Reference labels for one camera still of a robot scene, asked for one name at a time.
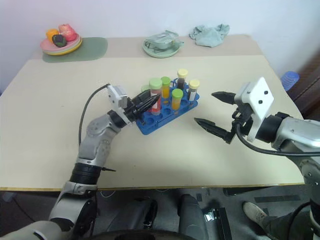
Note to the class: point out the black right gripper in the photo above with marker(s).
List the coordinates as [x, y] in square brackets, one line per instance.
[243, 116]

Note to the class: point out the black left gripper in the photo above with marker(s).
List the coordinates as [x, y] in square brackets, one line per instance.
[132, 111]

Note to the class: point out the red tube with white label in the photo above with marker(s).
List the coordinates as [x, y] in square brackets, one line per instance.
[156, 110]

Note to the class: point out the orange tube with green cap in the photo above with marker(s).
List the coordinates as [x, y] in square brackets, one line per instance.
[165, 91]
[176, 102]

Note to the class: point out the brown tube with white label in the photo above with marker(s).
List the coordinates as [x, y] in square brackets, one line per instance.
[192, 95]

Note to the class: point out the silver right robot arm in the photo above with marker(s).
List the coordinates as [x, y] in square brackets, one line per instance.
[295, 132]

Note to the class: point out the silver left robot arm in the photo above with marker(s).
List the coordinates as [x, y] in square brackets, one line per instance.
[97, 140]

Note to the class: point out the blue test tube rack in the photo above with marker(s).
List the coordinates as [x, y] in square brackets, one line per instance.
[150, 127]

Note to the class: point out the dark tube with yellow cap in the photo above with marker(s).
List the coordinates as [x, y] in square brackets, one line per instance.
[181, 83]

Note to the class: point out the pale green plate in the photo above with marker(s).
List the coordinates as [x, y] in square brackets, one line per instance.
[161, 54]

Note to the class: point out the clear plastic wrapper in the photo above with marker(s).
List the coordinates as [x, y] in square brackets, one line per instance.
[163, 37]

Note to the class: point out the green placemat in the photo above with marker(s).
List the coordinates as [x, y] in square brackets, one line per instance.
[92, 48]

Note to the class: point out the teal cloth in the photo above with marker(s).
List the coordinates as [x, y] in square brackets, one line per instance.
[208, 36]

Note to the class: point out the blue cup stack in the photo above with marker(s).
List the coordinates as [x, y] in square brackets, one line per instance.
[290, 79]

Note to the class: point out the yellow plate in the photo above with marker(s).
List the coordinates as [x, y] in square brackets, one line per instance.
[72, 50]

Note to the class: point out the light green plate in stack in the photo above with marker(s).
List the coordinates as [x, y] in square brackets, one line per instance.
[77, 42]

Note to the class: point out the dark brown wooden cabinet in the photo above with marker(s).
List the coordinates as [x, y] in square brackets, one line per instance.
[310, 85]

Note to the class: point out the white shoe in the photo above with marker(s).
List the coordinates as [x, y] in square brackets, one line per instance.
[253, 212]

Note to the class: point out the dark toy avocado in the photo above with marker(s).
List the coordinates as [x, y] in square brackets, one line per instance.
[58, 40]

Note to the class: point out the grey rounded shape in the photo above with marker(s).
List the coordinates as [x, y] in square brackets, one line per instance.
[191, 215]

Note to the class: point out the black metal box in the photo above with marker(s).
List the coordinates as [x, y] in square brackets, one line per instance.
[220, 222]

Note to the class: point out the pink plate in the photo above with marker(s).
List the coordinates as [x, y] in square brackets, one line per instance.
[46, 47]

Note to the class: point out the orange toy fruit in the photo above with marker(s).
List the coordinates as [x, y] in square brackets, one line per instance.
[50, 34]

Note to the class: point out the dark trouser leg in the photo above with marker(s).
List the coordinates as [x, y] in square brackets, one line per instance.
[285, 226]

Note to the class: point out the silver robot torso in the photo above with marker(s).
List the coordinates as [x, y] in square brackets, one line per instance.
[27, 231]

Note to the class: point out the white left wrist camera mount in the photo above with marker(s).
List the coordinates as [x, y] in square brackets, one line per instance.
[114, 96]

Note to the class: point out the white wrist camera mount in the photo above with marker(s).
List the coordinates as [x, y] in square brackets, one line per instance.
[260, 95]
[114, 96]

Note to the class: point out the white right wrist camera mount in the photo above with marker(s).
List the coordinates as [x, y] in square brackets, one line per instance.
[260, 95]

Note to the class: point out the black table frame bar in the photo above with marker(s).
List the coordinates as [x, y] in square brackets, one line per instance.
[250, 192]

